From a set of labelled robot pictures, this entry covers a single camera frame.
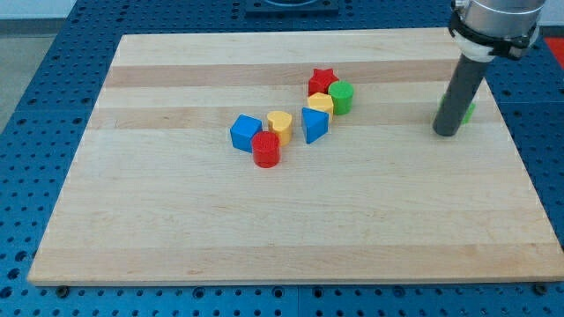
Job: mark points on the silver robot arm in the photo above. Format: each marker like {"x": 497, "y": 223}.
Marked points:
{"x": 484, "y": 29}

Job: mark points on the red star block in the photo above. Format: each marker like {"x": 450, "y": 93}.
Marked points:
{"x": 321, "y": 80}

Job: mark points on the green star block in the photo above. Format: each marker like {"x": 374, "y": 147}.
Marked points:
{"x": 469, "y": 112}

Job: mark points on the wooden board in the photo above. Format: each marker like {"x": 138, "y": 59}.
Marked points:
{"x": 157, "y": 195}

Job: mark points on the red cylinder block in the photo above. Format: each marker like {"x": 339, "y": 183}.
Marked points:
{"x": 265, "y": 149}

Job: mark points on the yellow heart block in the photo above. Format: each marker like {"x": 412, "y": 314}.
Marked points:
{"x": 281, "y": 124}

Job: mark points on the blue cube block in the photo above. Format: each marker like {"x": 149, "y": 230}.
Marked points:
{"x": 243, "y": 130}

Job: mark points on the blue triangle block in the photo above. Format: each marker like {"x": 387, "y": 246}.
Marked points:
{"x": 315, "y": 123}

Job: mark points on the yellow pentagon block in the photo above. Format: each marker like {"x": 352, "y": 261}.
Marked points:
{"x": 322, "y": 102}

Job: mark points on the green cylinder block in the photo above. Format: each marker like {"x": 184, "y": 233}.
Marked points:
{"x": 341, "y": 93}

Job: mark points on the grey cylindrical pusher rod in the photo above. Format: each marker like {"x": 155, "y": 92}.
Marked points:
{"x": 459, "y": 95}

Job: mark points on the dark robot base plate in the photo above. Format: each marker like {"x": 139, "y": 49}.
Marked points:
{"x": 289, "y": 7}

